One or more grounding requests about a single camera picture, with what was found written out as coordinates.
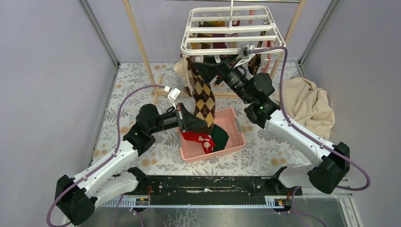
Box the brown argyle sock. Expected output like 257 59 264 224
247 29 267 76
187 58 216 135

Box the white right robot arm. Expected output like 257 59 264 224
192 60 350 195

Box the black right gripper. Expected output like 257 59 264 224
193 51 253 104

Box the maroon hanging sock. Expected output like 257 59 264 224
213 20 242 51

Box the white plastic clip hanger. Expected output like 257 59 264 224
180 2 287 61

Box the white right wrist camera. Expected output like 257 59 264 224
234 44 255 68

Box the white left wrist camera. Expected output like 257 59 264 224
164 86 181 109

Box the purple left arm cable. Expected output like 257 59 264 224
46 84 171 227

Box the wooden drying rack frame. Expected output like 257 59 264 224
122 0 307 105

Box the cream sock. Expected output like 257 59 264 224
174 58 194 97

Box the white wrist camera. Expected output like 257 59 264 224
164 86 181 109
234 44 255 68

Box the floral patterned mat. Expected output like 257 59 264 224
89 62 309 176

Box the pink plastic basket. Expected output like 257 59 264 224
177 108 246 163

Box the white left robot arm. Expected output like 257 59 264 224
52 103 208 226

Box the pink sock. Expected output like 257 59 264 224
249 9 276 73

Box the beige crumpled cloth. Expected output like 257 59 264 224
282 78 335 140

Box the dark green sock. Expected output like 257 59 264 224
210 124 229 152

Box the red patterned sock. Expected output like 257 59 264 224
182 131 216 154

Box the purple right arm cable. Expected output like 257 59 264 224
250 46 371 192

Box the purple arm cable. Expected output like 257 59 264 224
46 84 171 227
250 46 371 192

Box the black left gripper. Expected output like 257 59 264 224
149 104 208 135

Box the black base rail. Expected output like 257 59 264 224
125 175 301 209

